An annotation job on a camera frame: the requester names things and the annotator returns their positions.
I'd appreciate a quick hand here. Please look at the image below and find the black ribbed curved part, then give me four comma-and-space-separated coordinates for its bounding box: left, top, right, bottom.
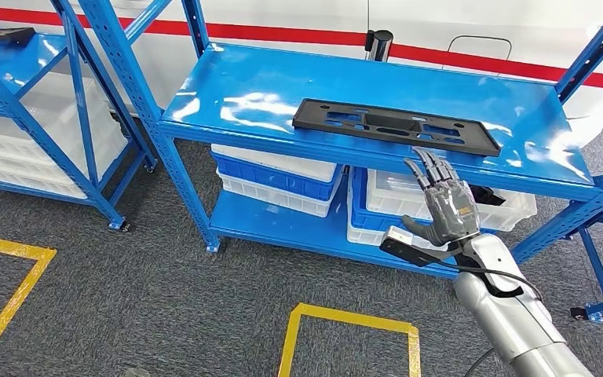
470, 185, 507, 207

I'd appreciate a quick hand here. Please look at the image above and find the black plastic part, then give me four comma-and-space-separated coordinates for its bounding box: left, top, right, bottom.
291, 98, 503, 158
0, 27, 36, 48

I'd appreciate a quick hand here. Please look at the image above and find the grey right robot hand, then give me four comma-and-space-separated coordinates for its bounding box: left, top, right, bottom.
401, 147, 482, 248

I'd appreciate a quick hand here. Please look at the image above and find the black cylindrical post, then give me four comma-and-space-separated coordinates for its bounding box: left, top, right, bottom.
364, 29, 394, 62

